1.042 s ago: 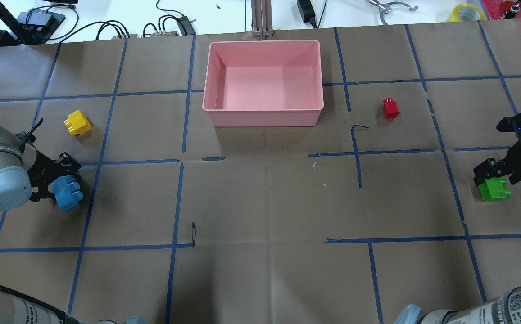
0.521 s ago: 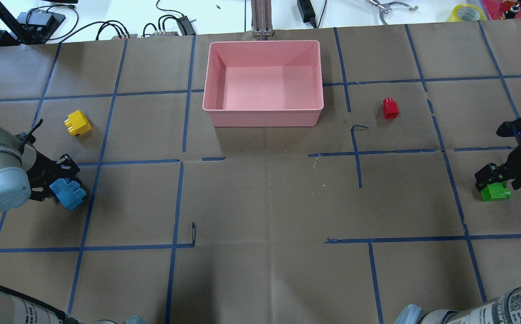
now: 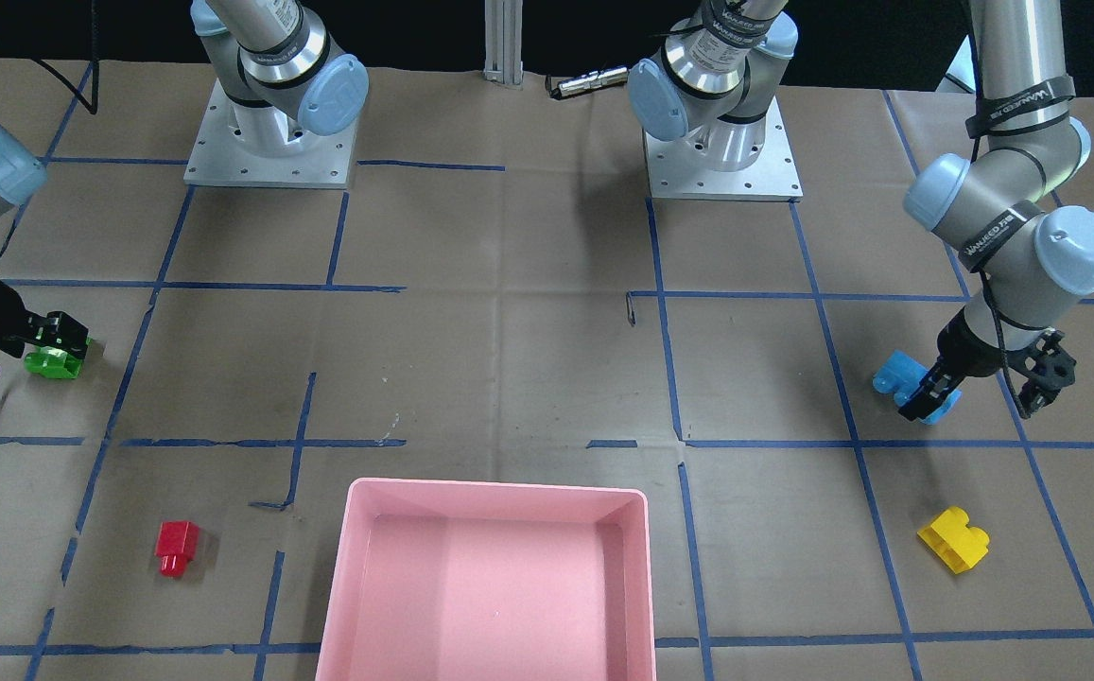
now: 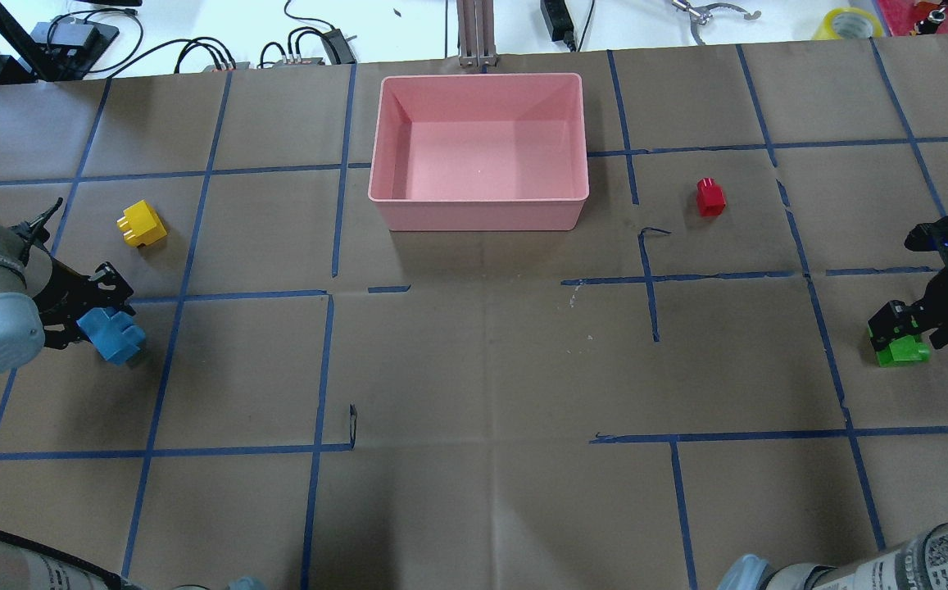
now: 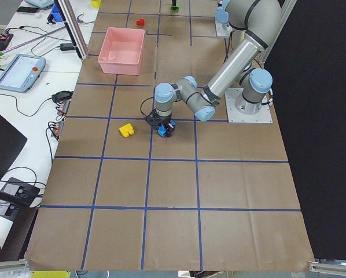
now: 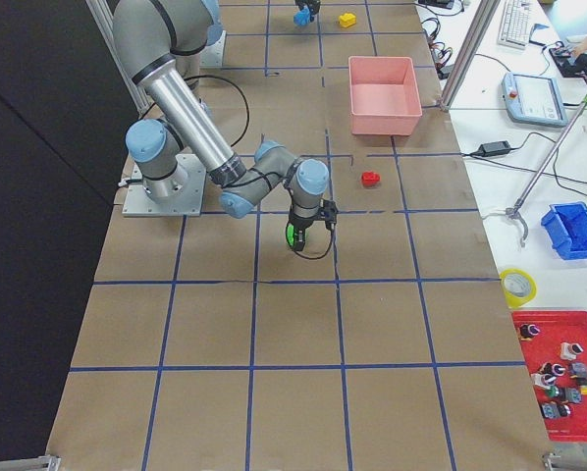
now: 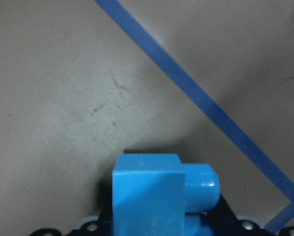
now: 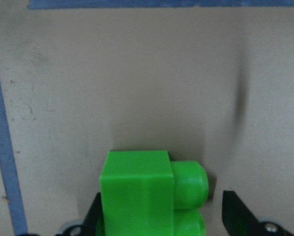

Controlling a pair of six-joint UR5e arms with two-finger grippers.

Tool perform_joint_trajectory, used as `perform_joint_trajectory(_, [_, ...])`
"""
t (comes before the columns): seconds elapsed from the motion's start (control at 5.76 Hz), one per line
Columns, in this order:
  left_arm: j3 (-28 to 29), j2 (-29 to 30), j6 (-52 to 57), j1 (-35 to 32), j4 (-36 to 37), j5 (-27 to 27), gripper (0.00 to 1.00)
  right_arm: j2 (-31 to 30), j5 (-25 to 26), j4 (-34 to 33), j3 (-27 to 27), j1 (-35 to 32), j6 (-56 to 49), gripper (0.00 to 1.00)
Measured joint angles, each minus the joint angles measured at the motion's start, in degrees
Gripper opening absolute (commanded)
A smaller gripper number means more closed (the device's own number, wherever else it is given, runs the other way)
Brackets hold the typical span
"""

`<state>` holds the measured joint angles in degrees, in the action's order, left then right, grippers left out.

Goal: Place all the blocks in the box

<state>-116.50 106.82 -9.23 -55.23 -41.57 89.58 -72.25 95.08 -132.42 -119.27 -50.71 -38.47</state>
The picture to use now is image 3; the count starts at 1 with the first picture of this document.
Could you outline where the silver metal cylinder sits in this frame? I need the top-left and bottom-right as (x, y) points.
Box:
(544, 65), (630, 102)

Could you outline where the pink plastic box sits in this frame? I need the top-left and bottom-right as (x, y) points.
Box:
(316, 478), (656, 680)

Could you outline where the aluminium frame post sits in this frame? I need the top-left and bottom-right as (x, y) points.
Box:
(482, 0), (524, 90)

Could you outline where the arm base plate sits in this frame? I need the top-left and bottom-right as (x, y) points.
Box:
(643, 100), (805, 201)
(183, 82), (360, 191)

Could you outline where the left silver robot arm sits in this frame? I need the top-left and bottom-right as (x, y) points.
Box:
(626, 1), (1094, 424)

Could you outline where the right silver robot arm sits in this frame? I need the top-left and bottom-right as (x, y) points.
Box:
(0, 1), (370, 379)

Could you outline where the yellow toy block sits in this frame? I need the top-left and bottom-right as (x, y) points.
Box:
(917, 507), (989, 576)

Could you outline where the red toy block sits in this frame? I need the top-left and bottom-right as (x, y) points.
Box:
(154, 520), (200, 579)

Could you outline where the green toy block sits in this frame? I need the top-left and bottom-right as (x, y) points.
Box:
(23, 346), (84, 380)

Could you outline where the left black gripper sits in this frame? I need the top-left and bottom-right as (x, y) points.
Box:
(896, 310), (1076, 422)

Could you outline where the blue toy block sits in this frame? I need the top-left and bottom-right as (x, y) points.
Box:
(872, 350), (963, 426)

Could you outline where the brown paper table cover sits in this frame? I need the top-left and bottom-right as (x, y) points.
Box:
(0, 60), (1094, 680)

